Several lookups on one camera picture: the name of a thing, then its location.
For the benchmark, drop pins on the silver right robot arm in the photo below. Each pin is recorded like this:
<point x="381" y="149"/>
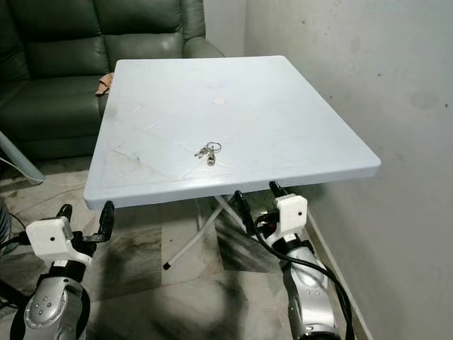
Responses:
<point x="308" y="297"/>

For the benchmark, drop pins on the black floor fan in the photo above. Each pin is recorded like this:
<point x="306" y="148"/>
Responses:
<point x="6" y="230"/>

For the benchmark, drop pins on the light grey slanted bar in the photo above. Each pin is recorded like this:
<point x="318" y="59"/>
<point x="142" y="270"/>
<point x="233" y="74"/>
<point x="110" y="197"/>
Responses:
<point x="18" y="156"/>

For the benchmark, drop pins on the white round table plug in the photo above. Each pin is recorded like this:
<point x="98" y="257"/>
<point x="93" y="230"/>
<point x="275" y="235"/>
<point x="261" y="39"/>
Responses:
<point x="219" y="100"/>

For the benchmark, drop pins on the brown crumpled cloth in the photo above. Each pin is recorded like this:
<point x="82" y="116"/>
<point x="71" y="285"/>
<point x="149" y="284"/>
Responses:
<point x="105" y="83"/>

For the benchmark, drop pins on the dark green leather sofa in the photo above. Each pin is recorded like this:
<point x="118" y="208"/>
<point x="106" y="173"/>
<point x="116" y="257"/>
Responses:
<point x="56" y="42"/>

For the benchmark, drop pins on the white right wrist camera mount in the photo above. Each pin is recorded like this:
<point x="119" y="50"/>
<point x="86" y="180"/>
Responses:
<point x="291" y="212"/>

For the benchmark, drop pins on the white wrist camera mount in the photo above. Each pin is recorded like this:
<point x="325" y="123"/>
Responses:
<point x="291" y="212"/>
<point x="53" y="237"/>

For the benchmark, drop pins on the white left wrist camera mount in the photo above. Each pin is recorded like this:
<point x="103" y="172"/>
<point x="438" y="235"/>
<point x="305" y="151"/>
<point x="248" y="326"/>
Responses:
<point x="53" y="237"/>

